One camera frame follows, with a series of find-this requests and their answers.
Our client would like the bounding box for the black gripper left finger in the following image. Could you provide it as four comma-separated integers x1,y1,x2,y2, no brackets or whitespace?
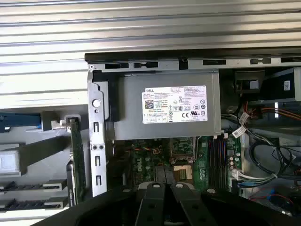
35,165,166,226

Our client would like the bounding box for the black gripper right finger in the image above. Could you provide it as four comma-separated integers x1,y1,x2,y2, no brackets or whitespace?
165,165,301,226

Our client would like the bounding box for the dark RAM stick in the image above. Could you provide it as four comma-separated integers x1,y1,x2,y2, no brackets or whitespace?
0,181,64,192

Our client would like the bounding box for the CPU socket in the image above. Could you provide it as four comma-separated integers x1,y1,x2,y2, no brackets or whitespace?
173,163,195,186

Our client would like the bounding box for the green motherboard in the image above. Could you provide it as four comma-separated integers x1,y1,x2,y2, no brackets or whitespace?
124,135,243,192

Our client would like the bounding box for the metal socket cover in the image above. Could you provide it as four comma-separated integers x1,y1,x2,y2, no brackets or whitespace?
169,136,198,165

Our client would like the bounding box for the black Nvidia graphics card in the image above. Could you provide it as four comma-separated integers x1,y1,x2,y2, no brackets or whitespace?
50,114,87,209

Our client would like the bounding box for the grey parts rack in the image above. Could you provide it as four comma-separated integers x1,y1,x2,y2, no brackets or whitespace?
0,103,93,210

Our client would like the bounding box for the grey power supply unit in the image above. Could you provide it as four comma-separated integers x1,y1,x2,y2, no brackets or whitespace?
114,70,223,141

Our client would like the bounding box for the black open PC case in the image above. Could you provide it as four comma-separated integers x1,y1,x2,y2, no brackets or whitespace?
84,52,301,226

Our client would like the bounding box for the silver CPU chip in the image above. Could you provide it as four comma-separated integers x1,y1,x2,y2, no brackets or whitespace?
0,150,21,177

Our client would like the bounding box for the hard disk in blue carrier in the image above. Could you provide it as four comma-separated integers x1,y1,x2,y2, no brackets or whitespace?
0,112,42,134

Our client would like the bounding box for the thin wire locking lever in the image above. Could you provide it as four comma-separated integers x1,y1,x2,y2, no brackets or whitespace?
194,137,200,165

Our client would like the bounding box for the red black twisted board wire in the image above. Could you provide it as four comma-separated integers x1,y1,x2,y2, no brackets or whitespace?
127,144,156,155

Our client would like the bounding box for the multicolour wires white plug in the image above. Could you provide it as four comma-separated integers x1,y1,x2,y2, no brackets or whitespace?
231,168,278,184

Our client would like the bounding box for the orange yellow red wire bundle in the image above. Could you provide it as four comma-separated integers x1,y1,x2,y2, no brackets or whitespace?
244,100,301,121

